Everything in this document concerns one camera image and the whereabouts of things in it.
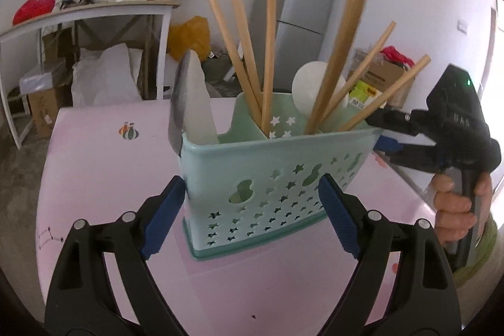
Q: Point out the window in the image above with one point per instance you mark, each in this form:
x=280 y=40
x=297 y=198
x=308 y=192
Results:
x=499 y=9

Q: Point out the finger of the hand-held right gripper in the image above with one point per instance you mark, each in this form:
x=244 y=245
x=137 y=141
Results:
x=388 y=144
x=417 y=123

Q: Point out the green knitted cloth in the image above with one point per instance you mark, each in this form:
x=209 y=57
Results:
x=482 y=253

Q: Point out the yellow plastic bag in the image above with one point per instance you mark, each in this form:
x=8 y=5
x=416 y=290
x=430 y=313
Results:
x=189 y=37

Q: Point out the white sack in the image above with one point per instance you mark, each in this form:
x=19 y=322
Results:
x=106 y=80

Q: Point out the white desk with wooden top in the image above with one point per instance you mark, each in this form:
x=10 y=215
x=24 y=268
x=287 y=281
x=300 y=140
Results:
x=98 y=11

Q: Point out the labelled cardboard box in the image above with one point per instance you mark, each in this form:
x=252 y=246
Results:
x=45 y=109

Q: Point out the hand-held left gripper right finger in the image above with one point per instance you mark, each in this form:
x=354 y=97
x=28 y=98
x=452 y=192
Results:
x=338 y=214

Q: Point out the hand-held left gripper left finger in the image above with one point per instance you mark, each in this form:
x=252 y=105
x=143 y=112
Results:
x=161 y=218

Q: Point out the yellow and white rice bag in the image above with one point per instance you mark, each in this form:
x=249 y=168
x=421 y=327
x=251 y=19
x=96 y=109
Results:
x=364 y=92

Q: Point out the clear plastic wrapped box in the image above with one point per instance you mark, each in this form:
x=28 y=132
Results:
x=39 y=76

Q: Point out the open cardboard box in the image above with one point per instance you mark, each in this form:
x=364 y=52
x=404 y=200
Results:
x=384 y=74

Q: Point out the grey refrigerator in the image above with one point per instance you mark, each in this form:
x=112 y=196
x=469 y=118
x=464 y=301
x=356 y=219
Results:
x=299 y=5

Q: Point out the kitchen knife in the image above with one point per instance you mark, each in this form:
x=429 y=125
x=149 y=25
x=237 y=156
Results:
x=193 y=103

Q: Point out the mint green utensil holder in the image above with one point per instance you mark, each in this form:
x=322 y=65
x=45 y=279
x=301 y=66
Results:
x=220 y=162

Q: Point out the large red plastic bag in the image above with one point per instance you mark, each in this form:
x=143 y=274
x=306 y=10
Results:
x=33 y=9

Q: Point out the white wall switch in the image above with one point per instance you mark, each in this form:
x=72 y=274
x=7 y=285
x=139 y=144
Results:
x=462 y=27

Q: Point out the small red plastic bag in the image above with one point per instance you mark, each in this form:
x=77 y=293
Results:
x=395 y=54

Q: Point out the person's right hand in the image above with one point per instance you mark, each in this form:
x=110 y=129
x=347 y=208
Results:
x=449 y=218

